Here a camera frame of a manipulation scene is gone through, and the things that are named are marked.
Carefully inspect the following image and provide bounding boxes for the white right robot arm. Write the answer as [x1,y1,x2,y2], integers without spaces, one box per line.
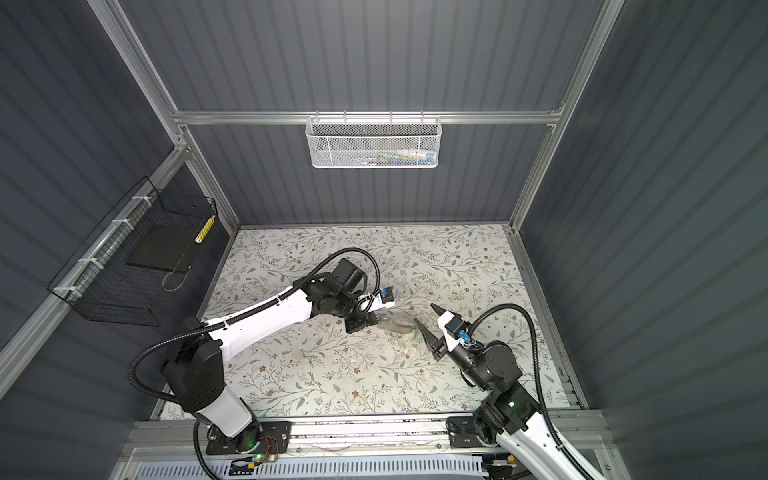
[415,303,604,479]

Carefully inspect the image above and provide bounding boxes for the items in white basket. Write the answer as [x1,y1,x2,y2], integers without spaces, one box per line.
[352,148,438,167]

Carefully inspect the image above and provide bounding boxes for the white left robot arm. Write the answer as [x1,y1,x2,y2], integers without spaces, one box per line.
[161,258,395,440]

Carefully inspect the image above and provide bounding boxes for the black pad in basket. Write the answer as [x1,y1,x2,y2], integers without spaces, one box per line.
[126,225,202,273]

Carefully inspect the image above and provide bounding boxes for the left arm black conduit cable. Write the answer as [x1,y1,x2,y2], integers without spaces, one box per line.
[127,247,382,480]

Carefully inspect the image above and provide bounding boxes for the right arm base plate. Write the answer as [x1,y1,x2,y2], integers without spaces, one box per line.
[445,415,497,449]

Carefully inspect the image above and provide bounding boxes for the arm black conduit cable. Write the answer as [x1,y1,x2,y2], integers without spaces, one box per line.
[127,247,382,480]
[466,303,592,480]

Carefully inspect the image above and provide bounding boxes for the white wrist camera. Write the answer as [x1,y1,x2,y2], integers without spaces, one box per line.
[367,287,395,312]
[437,311,472,352]

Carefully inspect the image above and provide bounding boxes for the black wire basket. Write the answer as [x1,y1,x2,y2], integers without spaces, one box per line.
[48,182,218,327]

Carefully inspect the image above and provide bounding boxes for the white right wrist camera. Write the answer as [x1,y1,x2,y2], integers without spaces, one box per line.
[437,311,472,352]

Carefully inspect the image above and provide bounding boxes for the yellow marker in basket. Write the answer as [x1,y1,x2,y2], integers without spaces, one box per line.
[194,215,216,244]

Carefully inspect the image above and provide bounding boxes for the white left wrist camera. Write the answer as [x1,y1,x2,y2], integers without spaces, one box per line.
[367,287,395,312]

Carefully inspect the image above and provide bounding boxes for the white wire mesh basket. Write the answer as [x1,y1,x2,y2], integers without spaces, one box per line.
[305,118,443,170]

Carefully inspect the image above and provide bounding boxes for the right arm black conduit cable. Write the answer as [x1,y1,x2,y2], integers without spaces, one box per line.
[466,303,592,480]

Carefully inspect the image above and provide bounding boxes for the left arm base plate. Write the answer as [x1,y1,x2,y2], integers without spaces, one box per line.
[205,421,293,457]

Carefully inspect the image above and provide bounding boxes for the white vented strip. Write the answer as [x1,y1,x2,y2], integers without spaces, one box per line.
[134,457,490,480]

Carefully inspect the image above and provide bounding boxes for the aluminium mounting rail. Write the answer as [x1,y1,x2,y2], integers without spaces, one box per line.
[120,409,614,460]

